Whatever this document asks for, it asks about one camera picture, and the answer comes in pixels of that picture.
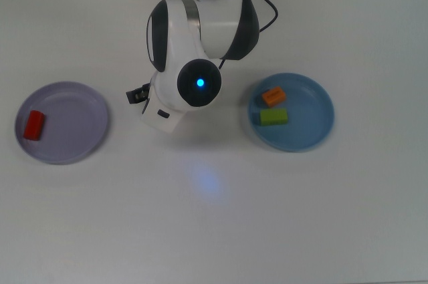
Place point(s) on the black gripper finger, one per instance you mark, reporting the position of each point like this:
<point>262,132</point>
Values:
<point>137,94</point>

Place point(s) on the red cylinder block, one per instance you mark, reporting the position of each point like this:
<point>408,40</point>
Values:
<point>34,125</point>

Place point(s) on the orange rectangular block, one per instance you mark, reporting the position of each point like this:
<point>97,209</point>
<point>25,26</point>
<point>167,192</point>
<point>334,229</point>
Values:
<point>274,96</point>

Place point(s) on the green rectangular block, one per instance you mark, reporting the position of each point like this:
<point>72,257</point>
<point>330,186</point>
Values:
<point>274,117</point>

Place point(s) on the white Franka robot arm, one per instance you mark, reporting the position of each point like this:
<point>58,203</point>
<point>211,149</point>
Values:
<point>214,23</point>

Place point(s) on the lilac plate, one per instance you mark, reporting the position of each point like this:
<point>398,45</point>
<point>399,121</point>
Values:
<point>73,123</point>

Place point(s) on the blue plate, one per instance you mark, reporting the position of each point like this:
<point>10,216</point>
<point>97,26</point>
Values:
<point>307,120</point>

